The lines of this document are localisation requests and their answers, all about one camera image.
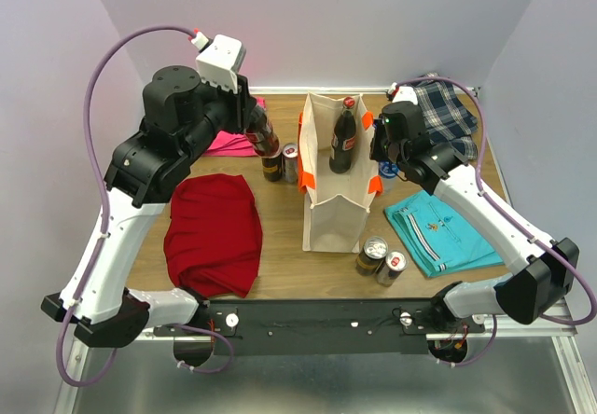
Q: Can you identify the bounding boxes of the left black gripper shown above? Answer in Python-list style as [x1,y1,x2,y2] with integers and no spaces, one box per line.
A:
[177,68,257,161]

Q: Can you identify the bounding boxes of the cola glass bottle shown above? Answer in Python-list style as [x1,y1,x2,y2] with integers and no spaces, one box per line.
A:
[244,104,280,158]

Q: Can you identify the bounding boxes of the beige canvas tote bag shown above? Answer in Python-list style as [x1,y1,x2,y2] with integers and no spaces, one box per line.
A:
[298,92,382,253]

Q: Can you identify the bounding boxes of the black can front table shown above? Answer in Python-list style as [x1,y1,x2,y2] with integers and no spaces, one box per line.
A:
[355,236,388,276]

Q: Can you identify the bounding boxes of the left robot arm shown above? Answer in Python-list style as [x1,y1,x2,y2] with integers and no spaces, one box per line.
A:
[41,65,257,349]

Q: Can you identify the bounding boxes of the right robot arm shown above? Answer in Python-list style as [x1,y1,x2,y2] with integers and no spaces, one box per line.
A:
[370,102,579,332]

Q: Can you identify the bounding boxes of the black can beside bag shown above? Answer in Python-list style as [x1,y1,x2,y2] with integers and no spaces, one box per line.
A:
[261,149,284,182]

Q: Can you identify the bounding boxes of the clear water bottle blue label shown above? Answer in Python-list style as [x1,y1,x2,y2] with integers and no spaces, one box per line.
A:
[378,161,399,194]

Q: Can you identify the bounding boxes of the pink folded cloth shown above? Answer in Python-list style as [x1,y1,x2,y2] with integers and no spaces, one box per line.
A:
[201,96,267,159]

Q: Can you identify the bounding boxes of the silver can red tab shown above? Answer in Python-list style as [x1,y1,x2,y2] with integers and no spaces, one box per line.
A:
[282,143,299,184]

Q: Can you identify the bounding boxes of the plaid navy white shirt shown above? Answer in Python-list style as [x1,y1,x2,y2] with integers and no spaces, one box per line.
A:
[412,80,478,160]

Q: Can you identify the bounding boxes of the teal folded shorts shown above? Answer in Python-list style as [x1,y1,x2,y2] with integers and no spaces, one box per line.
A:
[383,190,502,278]

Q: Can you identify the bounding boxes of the silver can front table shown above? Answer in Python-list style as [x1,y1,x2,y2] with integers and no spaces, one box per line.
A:
[376,250,407,287]

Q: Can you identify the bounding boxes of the red folded cloth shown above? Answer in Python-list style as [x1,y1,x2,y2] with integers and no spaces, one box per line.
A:
[163,173,263,297]

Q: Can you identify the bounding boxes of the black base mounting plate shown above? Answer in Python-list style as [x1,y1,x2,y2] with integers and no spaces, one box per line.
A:
[153,297,486,357]

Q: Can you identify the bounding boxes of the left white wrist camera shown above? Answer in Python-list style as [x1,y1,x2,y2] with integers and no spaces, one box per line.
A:
[190,29,246,94]

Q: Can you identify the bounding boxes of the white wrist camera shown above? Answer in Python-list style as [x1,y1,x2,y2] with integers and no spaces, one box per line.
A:
[190,29,246,94]
[386,83,418,105]

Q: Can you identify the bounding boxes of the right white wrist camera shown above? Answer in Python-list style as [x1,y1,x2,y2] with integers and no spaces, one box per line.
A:
[386,83,418,105]

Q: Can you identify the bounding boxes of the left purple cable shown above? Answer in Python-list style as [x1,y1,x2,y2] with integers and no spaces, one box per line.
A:
[55,25,197,388]

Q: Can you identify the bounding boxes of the aluminium frame rail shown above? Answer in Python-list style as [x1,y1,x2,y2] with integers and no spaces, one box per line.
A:
[74,297,579,340]

